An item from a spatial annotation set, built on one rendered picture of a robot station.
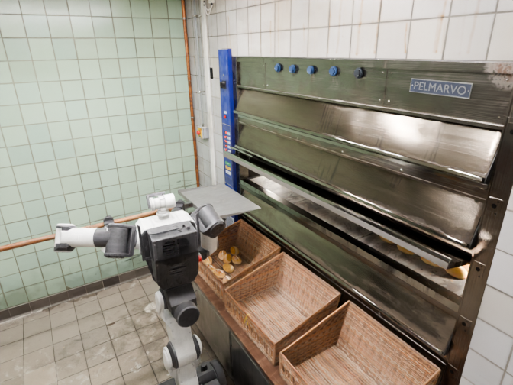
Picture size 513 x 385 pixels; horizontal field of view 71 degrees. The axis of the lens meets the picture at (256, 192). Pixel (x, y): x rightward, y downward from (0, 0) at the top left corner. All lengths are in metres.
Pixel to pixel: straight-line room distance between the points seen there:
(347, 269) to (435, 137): 0.89
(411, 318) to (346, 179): 0.72
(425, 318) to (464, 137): 0.82
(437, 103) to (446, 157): 0.21
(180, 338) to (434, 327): 1.24
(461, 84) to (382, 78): 0.35
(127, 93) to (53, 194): 1.05
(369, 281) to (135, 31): 2.63
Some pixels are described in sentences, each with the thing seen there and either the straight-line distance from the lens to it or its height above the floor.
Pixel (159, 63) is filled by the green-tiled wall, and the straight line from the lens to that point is 3.43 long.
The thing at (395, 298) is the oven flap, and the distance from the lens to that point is 1.93.
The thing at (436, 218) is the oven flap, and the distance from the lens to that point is 1.61.
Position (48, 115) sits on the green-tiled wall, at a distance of 3.31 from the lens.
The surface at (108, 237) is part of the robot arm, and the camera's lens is 1.73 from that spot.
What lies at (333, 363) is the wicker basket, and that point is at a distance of 2.16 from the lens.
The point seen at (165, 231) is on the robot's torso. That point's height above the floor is 1.40.
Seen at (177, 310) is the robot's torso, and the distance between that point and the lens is 1.81.
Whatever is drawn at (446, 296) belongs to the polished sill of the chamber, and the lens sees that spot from 1.74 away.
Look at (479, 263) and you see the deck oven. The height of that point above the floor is 1.40.
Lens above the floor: 2.15
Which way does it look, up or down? 22 degrees down
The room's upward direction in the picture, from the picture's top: 1 degrees counter-clockwise
